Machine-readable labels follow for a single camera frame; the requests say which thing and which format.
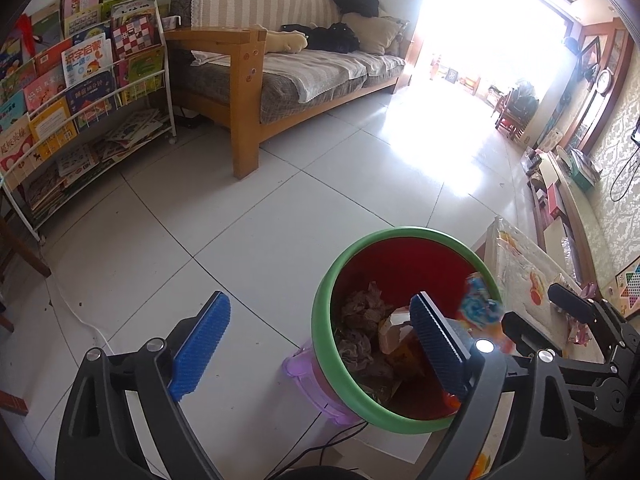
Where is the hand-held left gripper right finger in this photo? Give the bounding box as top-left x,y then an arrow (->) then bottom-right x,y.
410,291 -> 586,480

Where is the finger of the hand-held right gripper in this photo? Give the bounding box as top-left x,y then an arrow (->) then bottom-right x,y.
547,282 -> 626,341
501,311 -> 563,359

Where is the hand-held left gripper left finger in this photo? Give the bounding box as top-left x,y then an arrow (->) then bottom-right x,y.
54,291 -> 232,480

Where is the pink foil wrapper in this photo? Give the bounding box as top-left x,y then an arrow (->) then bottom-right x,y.
566,310 -> 593,346

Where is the orange snack bag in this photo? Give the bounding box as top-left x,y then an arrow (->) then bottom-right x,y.
457,272 -> 516,356

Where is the pink brown paper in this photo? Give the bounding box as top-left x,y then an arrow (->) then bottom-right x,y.
341,281 -> 396,331

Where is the red bin with green rim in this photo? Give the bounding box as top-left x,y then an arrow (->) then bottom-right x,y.
311,227 -> 503,435

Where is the small table with fruit cloth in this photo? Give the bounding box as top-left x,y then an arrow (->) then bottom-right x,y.
492,216 -> 586,321

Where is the star checkers board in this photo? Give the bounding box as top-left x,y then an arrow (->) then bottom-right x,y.
614,266 -> 640,318

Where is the long low TV cabinet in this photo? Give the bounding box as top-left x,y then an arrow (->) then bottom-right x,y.
520,150 -> 618,286

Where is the purple plastic stool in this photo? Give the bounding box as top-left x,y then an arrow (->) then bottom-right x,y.
281,337 -> 368,426

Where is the stack of flat boxes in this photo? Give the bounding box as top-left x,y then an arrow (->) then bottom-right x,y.
565,149 -> 601,191

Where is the wooden chair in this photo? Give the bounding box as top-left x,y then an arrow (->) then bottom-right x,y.
495,82 -> 538,141

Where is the row of children's books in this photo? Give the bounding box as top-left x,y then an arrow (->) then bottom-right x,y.
0,0 -> 171,211

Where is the cream plush toy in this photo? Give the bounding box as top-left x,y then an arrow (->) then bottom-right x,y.
250,24 -> 309,54

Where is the beige pillow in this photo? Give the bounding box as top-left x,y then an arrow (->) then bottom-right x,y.
342,11 -> 401,56

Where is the black flat garment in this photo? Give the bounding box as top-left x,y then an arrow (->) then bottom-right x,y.
277,22 -> 361,54

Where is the white wire book rack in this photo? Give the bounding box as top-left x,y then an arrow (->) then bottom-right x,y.
0,0 -> 178,233

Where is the wooden frame sofa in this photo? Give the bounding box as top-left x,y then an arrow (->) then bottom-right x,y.
164,0 -> 416,179

